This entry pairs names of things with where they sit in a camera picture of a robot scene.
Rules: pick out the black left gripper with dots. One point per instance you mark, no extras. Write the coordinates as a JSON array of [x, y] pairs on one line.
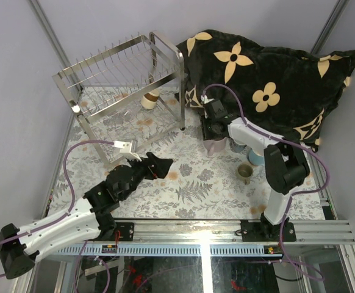
[[155, 168]]

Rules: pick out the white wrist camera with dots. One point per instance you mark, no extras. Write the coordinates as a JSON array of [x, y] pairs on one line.
[[127, 149], [205, 99]]

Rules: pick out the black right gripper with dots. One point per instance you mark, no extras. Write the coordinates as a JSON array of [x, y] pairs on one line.
[[205, 119]]

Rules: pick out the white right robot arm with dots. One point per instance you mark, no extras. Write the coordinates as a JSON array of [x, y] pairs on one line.
[[285, 168]]

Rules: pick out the aluminium front rail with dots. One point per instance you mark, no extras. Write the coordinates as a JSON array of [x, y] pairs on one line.
[[188, 238]]

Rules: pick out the black floral plush pillow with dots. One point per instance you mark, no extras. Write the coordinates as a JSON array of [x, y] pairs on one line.
[[286, 91]]

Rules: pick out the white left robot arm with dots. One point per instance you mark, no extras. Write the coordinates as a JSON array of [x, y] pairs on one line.
[[89, 219]]

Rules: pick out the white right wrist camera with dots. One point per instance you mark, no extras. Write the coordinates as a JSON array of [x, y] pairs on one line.
[[205, 99]]

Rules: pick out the olive green ceramic mug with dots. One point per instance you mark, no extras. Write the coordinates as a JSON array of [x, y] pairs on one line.
[[244, 173]]

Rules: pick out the steel two-tier dish rack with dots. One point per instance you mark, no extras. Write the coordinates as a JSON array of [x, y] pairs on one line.
[[104, 90]]

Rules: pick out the light blue ceramic mug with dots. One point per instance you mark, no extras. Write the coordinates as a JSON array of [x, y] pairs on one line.
[[255, 159]]

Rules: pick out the floral patterned table mat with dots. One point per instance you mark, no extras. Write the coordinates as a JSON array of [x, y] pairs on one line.
[[197, 186]]

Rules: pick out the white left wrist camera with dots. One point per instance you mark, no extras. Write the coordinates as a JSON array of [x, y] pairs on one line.
[[127, 149]]

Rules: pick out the blue textured square mug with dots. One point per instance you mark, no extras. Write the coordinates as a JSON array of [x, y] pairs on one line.
[[236, 147]]

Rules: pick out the pink ribbed ceramic mug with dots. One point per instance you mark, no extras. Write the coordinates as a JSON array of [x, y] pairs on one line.
[[215, 146]]

